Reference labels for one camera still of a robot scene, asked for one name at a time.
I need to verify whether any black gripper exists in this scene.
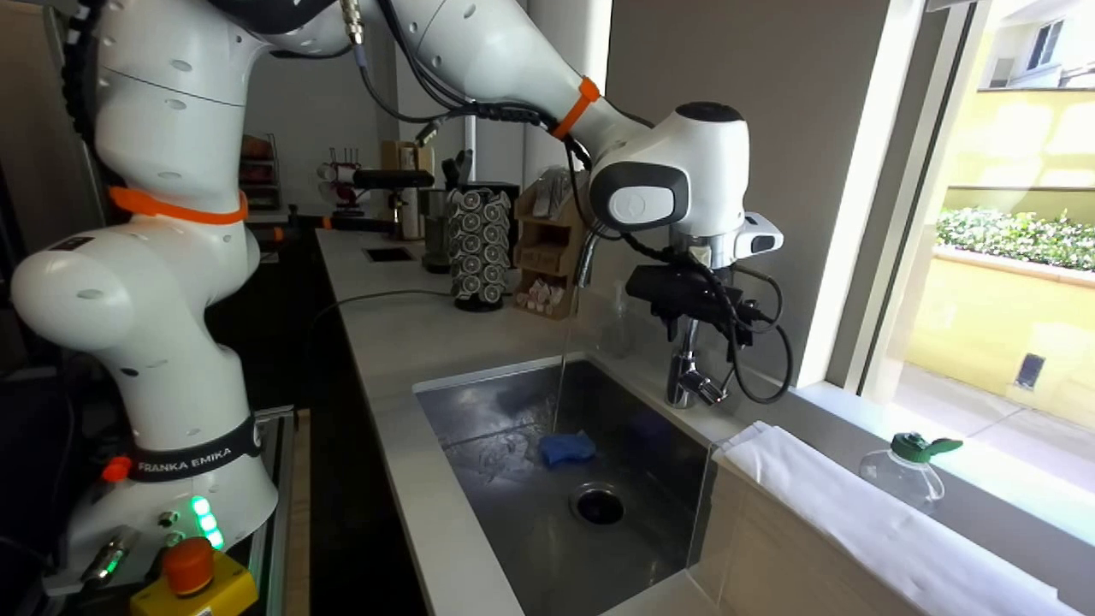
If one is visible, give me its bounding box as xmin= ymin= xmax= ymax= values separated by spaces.
xmin=626 ymin=264 xmax=752 ymax=345

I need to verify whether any wooden tea organizer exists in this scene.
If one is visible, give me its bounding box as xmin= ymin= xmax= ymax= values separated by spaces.
xmin=512 ymin=169 xmax=587 ymax=318

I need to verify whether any chrome kitchen tap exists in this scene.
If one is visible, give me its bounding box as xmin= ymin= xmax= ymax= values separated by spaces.
xmin=665 ymin=314 xmax=725 ymax=408

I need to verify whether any yellow emergency stop box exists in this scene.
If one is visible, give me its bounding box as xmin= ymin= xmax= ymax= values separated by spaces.
xmin=128 ymin=536 xmax=261 ymax=616

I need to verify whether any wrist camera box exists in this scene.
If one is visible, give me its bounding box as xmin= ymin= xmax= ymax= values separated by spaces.
xmin=732 ymin=211 xmax=784 ymax=260

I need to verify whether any coffee capsule carousel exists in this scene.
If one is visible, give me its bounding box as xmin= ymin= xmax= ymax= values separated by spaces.
xmin=446 ymin=187 xmax=512 ymax=310

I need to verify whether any blue sponge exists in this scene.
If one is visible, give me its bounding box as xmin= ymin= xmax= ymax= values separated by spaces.
xmin=538 ymin=436 xmax=597 ymax=469

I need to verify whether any black coffee machine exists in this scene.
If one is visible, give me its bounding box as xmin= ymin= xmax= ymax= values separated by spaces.
xmin=327 ymin=151 xmax=476 ymax=241

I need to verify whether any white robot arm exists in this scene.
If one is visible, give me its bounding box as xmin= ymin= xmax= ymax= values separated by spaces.
xmin=15 ymin=0 xmax=779 ymax=591

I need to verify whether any stainless steel sink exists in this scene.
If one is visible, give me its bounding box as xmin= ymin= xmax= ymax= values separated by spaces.
xmin=414 ymin=359 xmax=710 ymax=616

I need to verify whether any white cloth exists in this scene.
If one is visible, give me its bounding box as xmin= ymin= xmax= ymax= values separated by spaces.
xmin=715 ymin=420 xmax=1077 ymax=616

